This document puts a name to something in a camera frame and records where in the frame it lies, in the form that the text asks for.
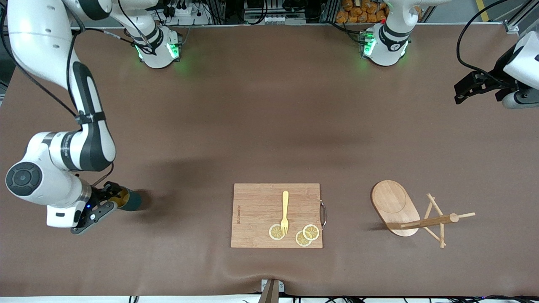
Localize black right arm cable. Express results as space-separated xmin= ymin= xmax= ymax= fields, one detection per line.
xmin=0 ymin=0 xmax=127 ymax=188

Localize aluminium frame post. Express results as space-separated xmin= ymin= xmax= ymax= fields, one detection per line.
xmin=503 ymin=0 xmax=539 ymax=34

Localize yellow plastic fork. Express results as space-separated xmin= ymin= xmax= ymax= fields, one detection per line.
xmin=281 ymin=191 xmax=290 ymax=235

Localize bamboo cutting board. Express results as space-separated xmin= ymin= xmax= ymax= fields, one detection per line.
xmin=231 ymin=183 xmax=327 ymax=249

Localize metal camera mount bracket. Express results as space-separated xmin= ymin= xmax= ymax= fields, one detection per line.
xmin=258 ymin=279 xmax=285 ymax=303

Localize orange snack packets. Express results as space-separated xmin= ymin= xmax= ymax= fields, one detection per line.
xmin=336 ymin=0 xmax=390 ymax=24

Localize dark green cup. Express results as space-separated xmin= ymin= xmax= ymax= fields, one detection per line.
xmin=113 ymin=188 xmax=142 ymax=212

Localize wooden mug rack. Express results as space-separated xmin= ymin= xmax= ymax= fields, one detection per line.
xmin=371 ymin=180 xmax=476 ymax=249

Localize white power strip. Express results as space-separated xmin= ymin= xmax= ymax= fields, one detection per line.
xmin=166 ymin=2 xmax=211 ymax=26

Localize brown table mat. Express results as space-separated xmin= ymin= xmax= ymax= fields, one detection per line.
xmin=0 ymin=23 xmax=539 ymax=297

